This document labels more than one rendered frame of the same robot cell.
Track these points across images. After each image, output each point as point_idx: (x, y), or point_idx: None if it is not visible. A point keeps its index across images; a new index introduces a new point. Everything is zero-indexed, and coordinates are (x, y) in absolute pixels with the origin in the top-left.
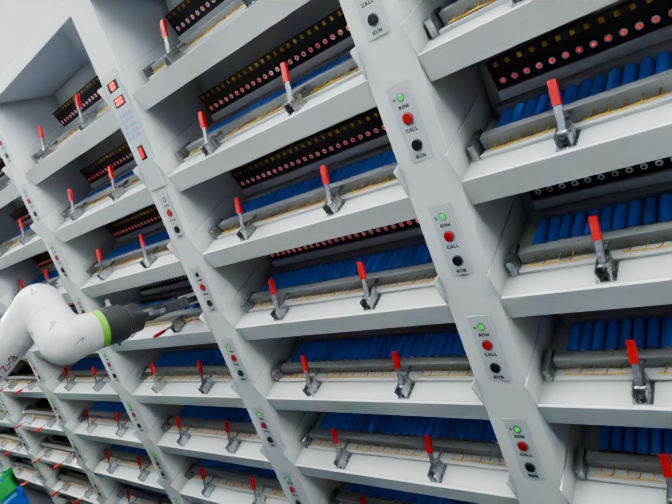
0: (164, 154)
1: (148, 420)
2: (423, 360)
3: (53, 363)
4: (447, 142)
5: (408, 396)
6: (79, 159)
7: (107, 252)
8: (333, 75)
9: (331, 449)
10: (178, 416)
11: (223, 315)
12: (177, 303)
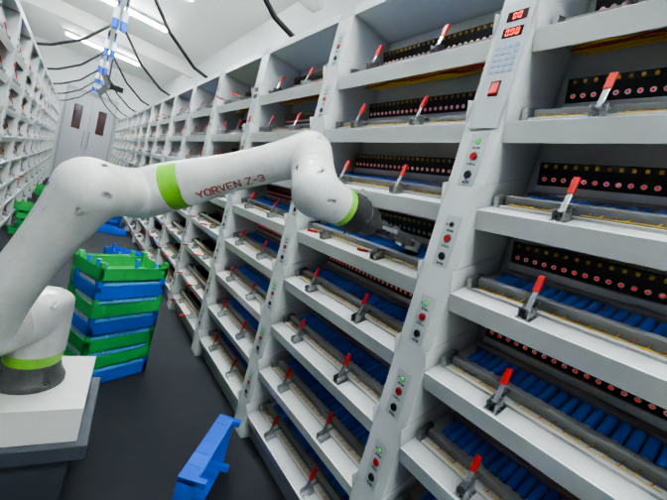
0: (516, 101)
1: (279, 305)
2: None
3: (296, 202)
4: None
5: None
6: (372, 98)
7: (341, 172)
8: None
9: (451, 466)
10: (306, 319)
11: (453, 275)
12: (405, 236)
